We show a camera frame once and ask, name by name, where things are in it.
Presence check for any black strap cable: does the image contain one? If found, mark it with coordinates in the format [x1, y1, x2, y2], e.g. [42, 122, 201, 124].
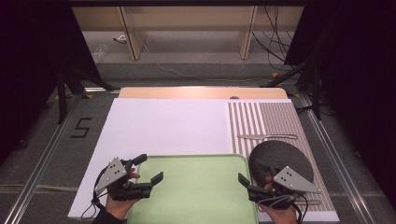
[79, 174, 106, 220]

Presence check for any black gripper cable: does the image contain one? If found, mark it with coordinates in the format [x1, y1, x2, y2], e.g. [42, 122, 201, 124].
[297, 194, 310, 224]

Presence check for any person's left hand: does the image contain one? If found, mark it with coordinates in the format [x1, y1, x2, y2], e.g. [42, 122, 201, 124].
[105, 168, 141, 220]

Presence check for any green plastic tray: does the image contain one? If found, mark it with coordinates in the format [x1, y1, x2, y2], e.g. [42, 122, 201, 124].
[126, 153, 260, 224]

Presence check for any beige wooden desk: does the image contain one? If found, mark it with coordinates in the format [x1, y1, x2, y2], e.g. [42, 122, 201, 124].
[71, 6, 304, 62]

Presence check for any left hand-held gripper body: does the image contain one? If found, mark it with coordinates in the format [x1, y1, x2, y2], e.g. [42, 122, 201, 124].
[92, 157, 153, 202]

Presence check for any person's right hand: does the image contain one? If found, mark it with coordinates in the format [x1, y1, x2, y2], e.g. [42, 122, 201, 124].
[264, 175, 300, 224]

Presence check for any black metal stand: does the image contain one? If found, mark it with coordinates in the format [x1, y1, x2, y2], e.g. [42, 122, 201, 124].
[261, 55, 323, 121]
[55, 65, 120, 125]

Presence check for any black round plate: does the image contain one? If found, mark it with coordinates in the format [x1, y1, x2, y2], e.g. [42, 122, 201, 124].
[248, 140, 315, 191]

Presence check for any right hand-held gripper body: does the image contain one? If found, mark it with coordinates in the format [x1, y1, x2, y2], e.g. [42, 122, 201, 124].
[247, 166, 322, 210]

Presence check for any metal floor rail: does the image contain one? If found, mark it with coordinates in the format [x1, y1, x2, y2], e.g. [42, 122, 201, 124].
[2, 92, 82, 224]
[301, 94, 376, 224]

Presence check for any black curtain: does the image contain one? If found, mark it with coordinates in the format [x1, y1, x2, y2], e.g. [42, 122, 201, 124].
[283, 0, 396, 202]
[0, 0, 105, 164]

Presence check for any striped placemat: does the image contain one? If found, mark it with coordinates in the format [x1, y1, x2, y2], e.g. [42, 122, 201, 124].
[228, 101, 336, 215]

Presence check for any grey cable loop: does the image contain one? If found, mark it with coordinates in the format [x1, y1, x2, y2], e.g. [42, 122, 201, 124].
[257, 193, 302, 214]

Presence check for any clear plastic bag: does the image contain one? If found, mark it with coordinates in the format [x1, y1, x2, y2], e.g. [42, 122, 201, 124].
[92, 44, 109, 63]

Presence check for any silver metal bar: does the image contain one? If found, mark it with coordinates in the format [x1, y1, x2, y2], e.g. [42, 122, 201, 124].
[83, 86, 121, 94]

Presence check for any silver table knife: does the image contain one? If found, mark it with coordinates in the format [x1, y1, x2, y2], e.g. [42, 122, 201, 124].
[237, 133, 299, 141]

